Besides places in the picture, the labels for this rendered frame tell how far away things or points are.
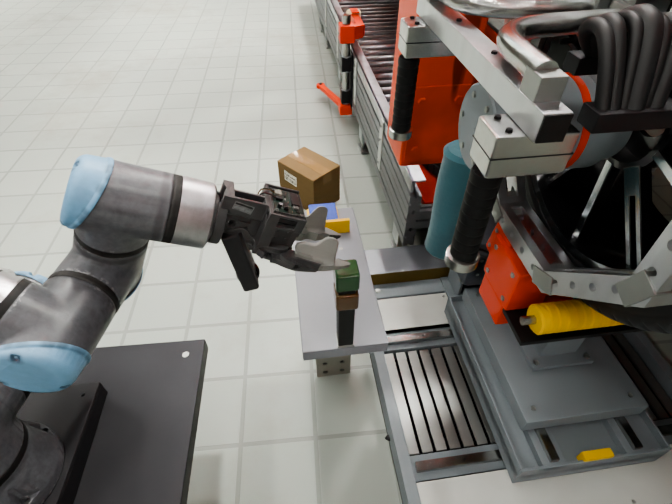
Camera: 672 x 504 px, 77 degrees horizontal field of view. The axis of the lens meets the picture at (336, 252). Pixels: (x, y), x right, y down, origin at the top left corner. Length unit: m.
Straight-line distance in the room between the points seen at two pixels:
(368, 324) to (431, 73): 0.59
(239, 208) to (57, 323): 0.24
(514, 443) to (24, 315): 1.00
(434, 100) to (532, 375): 0.71
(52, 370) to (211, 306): 1.02
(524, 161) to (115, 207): 0.45
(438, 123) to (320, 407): 0.83
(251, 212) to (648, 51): 0.45
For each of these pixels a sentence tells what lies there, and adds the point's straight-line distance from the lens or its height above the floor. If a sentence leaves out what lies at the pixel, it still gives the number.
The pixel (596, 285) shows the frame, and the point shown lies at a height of 0.70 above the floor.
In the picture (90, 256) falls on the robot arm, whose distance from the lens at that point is 0.62.
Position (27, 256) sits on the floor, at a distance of 2.02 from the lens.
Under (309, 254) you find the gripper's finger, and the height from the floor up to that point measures 0.73.
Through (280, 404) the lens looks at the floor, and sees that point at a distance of 1.30.
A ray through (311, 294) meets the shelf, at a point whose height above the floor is 0.45.
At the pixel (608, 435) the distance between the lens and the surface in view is 1.27.
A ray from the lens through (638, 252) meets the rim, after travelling 0.81.
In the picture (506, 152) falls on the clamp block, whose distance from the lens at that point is 0.47.
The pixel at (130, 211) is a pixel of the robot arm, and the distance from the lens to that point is 0.55.
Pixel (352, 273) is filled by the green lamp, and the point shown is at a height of 0.66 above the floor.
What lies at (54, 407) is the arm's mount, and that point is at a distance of 1.06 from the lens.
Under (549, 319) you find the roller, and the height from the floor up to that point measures 0.53.
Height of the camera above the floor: 1.16
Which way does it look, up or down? 45 degrees down
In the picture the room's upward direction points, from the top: straight up
